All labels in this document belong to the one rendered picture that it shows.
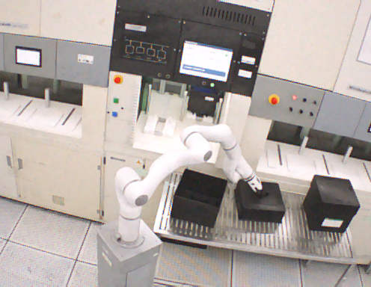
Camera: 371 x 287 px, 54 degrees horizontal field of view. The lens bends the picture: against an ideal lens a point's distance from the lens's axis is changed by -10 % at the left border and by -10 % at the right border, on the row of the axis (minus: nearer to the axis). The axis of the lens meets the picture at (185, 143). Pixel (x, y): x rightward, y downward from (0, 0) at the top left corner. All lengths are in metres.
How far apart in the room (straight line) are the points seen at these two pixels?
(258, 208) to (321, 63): 0.96
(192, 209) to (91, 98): 0.96
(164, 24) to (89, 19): 0.46
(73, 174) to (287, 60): 1.73
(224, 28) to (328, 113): 0.85
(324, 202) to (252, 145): 0.61
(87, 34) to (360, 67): 1.67
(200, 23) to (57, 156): 1.43
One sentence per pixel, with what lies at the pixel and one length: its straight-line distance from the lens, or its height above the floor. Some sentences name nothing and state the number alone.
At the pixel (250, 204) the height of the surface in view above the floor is 0.86.
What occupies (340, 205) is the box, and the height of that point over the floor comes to 1.00.
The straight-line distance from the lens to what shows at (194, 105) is 3.06.
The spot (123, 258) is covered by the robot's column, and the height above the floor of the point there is 0.76.
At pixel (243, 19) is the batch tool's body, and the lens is 2.27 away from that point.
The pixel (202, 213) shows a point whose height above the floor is 0.86.
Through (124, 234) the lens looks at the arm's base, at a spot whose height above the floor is 0.83.
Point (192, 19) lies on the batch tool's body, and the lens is 2.28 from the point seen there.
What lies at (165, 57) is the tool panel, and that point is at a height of 1.55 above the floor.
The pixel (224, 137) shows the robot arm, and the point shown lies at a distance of 2.07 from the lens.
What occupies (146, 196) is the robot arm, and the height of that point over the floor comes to 1.15.
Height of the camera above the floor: 2.43
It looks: 34 degrees down
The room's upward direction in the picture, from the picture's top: 11 degrees clockwise
